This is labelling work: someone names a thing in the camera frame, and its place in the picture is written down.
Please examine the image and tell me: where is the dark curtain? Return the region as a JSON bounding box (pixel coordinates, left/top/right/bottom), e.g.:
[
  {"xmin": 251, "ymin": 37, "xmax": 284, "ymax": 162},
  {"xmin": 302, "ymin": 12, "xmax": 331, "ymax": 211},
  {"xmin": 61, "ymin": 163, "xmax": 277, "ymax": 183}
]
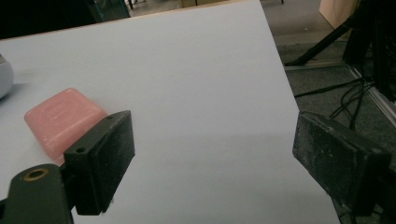
[{"xmin": 0, "ymin": 0, "xmax": 131, "ymax": 41}]

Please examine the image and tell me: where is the white round container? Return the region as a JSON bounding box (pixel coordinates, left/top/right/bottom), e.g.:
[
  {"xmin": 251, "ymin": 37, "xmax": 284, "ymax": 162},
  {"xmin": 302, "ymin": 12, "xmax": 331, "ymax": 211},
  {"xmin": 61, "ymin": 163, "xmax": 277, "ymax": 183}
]
[{"xmin": 0, "ymin": 53, "xmax": 15, "ymax": 101}]

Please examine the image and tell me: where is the pink soap bar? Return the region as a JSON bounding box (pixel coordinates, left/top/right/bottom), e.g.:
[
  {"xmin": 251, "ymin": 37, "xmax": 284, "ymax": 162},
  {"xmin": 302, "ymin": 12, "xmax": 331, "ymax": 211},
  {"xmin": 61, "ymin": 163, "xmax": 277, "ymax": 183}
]
[{"xmin": 23, "ymin": 87, "xmax": 108, "ymax": 166}]

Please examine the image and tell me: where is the black cable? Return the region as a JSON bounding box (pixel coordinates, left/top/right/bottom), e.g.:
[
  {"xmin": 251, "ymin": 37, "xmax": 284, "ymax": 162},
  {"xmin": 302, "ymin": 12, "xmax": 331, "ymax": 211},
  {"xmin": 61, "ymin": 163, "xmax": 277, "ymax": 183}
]
[{"xmin": 293, "ymin": 76, "xmax": 375, "ymax": 132}]

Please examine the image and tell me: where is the beige board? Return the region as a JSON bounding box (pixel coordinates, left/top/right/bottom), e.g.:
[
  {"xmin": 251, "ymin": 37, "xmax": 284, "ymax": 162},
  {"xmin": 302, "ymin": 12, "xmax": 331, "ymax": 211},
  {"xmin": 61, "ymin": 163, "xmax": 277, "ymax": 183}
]
[{"xmin": 318, "ymin": 0, "xmax": 362, "ymax": 30}]

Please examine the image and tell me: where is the aluminium frame rail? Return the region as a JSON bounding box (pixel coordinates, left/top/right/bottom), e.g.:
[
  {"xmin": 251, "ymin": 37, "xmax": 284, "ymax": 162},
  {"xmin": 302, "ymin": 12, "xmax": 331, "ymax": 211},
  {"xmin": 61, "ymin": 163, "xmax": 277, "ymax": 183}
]
[{"xmin": 284, "ymin": 59, "xmax": 396, "ymax": 129}]

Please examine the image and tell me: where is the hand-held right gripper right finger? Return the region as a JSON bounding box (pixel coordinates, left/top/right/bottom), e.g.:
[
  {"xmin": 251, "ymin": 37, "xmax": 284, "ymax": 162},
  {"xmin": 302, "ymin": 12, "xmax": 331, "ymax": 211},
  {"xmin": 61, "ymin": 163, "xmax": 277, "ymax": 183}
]
[{"xmin": 292, "ymin": 110, "xmax": 392, "ymax": 217}]

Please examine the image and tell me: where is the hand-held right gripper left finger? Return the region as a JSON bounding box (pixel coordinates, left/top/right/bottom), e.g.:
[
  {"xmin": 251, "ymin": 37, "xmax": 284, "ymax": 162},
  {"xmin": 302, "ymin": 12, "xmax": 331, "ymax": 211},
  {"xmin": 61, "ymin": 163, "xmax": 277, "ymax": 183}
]
[{"xmin": 63, "ymin": 109, "xmax": 136, "ymax": 217}]

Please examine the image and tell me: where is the black metal stand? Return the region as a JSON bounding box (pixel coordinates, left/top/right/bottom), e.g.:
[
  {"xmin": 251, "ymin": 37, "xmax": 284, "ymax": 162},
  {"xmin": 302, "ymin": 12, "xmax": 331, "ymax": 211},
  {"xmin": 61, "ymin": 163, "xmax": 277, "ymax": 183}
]
[{"xmin": 283, "ymin": 12, "xmax": 396, "ymax": 102}]

